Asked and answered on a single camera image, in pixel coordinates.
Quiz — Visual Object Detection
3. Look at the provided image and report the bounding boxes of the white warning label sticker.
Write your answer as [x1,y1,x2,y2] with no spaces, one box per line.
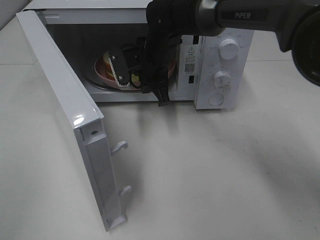
[183,44,199,75]

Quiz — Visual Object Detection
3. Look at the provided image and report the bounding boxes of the white microwave oven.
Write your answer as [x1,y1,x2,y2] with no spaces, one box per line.
[21,0,253,109]

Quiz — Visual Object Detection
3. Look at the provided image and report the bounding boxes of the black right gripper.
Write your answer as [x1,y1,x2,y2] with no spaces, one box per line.
[122,34,182,107]

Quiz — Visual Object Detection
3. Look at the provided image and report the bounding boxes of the white timer knob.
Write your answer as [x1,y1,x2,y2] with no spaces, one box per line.
[213,71,232,88]

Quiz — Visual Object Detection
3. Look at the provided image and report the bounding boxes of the yellow-green lettuce leaf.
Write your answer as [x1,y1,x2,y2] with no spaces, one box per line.
[131,74,141,85]

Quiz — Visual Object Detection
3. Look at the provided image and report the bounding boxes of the white upper power knob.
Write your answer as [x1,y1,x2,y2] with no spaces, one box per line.
[217,37,240,60]

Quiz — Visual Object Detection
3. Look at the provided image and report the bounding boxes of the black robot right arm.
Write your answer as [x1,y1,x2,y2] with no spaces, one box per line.
[135,0,320,106]

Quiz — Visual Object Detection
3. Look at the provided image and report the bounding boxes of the round door release button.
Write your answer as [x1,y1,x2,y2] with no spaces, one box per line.
[208,93,224,106]

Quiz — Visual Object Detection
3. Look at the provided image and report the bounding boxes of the pink round plate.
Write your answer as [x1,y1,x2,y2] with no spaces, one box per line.
[94,56,176,87]

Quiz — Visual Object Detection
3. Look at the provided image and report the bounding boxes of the white microwave door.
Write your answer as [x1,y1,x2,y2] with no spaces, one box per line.
[16,10,132,231]

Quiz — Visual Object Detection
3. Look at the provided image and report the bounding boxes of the white bread slice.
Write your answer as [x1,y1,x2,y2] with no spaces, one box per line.
[102,51,112,72]

